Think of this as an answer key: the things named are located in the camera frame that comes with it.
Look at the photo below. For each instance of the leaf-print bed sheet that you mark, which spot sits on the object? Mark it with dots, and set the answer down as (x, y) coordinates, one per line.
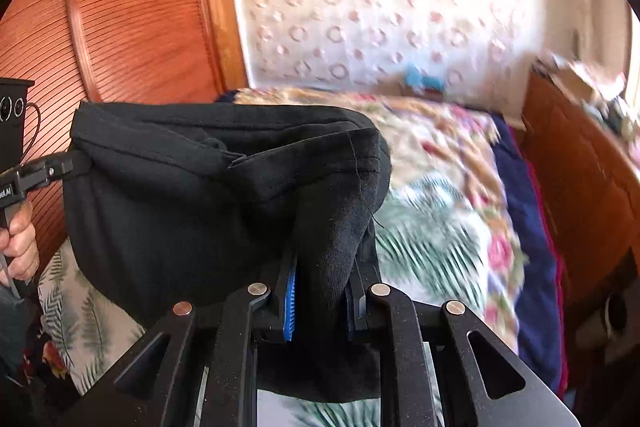
(425, 237)

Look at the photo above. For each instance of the blue bag on box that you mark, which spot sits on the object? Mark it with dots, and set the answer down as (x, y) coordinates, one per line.
(415, 77)

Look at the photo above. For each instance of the navy blanket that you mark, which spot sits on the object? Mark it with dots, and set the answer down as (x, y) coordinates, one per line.
(535, 257)

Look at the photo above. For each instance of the tan round tube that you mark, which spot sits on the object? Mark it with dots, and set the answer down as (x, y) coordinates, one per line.
(600, 322)

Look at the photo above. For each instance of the person's dark floral clothing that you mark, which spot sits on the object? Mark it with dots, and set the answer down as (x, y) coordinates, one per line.
(30, 357)

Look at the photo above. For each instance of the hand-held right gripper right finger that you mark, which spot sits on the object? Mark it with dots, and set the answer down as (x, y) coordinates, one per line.
(356, 307)

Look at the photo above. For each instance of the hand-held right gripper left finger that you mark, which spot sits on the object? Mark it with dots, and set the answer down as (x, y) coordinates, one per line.
(291, 307)

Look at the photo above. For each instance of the black printed t-shirt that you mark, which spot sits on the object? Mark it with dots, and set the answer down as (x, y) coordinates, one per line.
(200, 207)

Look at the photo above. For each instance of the wooden slatted wardrobe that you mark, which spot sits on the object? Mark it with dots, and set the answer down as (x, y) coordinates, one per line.
(140, 7)

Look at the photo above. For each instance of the circle-patterned sheer curtain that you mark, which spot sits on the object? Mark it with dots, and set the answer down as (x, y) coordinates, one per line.
(375, 7)

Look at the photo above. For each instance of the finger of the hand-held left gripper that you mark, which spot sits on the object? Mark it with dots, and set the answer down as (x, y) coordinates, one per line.
(62, 166)

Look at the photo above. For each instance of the cardboard box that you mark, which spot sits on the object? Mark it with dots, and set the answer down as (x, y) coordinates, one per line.
(575, 82)

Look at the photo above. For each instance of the person's left hand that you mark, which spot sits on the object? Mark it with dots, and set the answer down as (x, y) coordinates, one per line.
(22, 247)

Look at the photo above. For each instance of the floral quilt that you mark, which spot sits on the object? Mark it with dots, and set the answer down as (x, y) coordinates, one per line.
(435, 132)

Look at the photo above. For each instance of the wooden side cabinet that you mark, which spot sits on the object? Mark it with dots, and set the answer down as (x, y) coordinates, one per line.
(575, 167)

